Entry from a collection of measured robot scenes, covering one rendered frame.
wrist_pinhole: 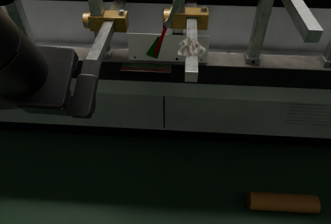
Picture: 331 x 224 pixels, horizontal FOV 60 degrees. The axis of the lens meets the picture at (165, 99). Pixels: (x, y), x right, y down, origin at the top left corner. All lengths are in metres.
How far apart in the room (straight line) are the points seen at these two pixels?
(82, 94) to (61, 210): 1.19
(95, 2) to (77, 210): 0.94
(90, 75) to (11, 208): 1.29
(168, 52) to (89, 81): 0.65
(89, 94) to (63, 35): 0.98
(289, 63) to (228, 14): 0.29
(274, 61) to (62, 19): 0.81
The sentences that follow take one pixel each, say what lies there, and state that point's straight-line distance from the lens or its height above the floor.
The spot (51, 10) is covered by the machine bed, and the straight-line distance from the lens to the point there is 1.24.
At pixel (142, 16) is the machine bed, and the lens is 1.15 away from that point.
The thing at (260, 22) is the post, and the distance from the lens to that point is 0.93.
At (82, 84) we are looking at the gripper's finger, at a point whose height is 1.06.
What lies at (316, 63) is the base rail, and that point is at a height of 0.70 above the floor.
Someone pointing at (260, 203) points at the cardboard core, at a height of 0.07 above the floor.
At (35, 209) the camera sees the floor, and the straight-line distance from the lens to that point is 1.52.
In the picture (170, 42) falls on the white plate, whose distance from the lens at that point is 0.93.
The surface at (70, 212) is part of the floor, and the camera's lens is 1.46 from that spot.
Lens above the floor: 1.25
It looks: 42 degrees down
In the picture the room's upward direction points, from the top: straight up
